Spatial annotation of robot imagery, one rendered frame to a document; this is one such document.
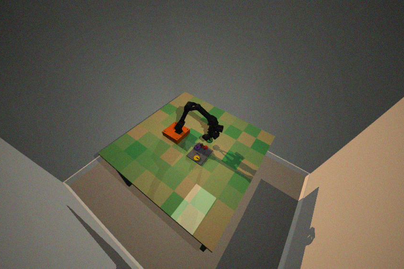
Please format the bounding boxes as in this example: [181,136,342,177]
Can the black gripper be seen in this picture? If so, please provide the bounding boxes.
[202,128,218,141]

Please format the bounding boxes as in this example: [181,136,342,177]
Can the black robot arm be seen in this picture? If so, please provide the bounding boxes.
[174,102,224,139]

